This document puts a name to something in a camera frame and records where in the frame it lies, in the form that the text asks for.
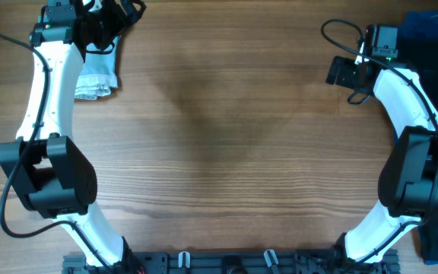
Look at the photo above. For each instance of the light blue denim shorts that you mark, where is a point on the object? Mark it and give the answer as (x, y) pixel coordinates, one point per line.
(98, 77)

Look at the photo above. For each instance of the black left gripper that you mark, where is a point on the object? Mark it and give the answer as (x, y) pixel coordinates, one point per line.
(121, 23)

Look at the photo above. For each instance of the black aluminium mounting rail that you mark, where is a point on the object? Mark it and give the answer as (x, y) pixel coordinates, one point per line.
(269, 261)

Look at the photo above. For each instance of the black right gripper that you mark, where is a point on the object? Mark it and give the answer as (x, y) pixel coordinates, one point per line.
(343, 78)

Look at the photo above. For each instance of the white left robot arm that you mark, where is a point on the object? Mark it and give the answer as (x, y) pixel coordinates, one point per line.
(43, 165)

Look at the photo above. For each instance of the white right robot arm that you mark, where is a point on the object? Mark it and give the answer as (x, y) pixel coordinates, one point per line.
(408, 183)

